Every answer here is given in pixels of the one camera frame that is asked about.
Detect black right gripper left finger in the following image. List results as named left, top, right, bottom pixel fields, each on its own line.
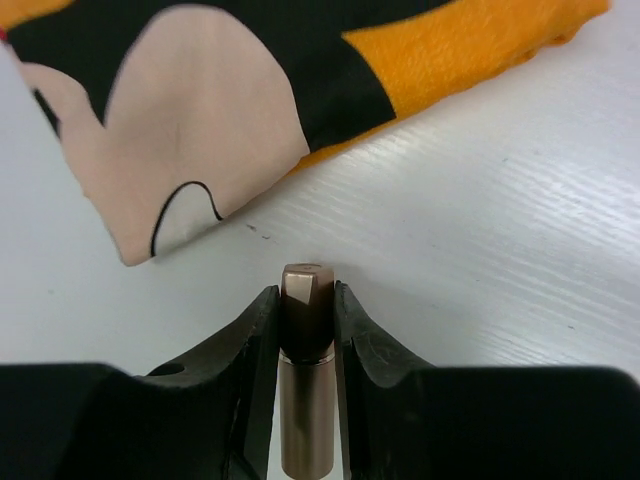
left=1, top=286, right=280, bottom=479

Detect gold lipstick tube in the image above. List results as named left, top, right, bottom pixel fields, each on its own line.
left=279, top=263, right=336, bottom=479

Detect orange cartoon towel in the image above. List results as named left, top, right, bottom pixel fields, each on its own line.
left=1, top=1, right=610, bottom=266

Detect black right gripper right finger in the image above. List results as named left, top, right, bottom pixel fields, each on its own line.
left=334, top=283, right=639, bottom=479

